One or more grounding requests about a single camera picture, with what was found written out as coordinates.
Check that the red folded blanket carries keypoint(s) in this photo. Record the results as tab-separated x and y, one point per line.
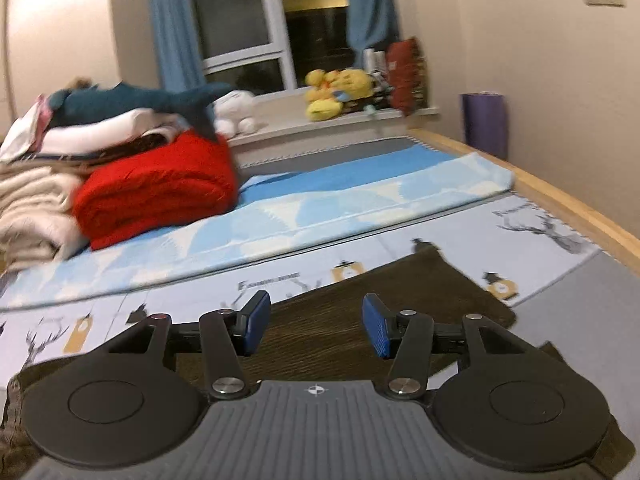
160	185

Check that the pink and white cloth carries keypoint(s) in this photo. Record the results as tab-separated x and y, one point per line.
22	135

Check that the large yellow bear plush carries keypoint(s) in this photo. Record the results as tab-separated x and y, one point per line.
356	82

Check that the small yellow duck plush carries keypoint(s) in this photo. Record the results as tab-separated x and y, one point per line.
316	80

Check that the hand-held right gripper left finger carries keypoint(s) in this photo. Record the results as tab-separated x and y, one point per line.
256	322

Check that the wooden bed frame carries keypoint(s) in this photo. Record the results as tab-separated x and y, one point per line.
575	210

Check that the flat yellow plush toy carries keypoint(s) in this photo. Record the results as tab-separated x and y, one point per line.
324	110

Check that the white framed window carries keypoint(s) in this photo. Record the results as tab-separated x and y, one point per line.
240	15

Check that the purple rolled mat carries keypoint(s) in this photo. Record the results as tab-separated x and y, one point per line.
484	125

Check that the red cushion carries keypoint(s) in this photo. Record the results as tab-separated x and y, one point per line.
406	75

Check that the blue shark plush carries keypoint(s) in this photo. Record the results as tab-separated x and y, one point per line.
100	105

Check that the striped plush toy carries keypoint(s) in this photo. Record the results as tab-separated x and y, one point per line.
382	85

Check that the white window sill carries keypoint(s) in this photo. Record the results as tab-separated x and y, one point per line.
300	125

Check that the cream folded blanket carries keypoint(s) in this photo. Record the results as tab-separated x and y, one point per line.
30	210

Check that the white plush toy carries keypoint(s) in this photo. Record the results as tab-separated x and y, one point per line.
235	107

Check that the blue curtain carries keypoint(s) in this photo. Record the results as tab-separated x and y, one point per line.
370	5
172	25

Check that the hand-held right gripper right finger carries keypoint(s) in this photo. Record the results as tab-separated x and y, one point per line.
376	325

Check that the deer print bed sheet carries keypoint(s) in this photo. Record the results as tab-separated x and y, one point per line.
450	255

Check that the white folded blanket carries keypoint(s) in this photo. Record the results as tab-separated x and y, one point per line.
100	132

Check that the navy star quilt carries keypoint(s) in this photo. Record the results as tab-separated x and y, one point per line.
136	146

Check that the blue patterned blanket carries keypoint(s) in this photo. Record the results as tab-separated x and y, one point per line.
325	205

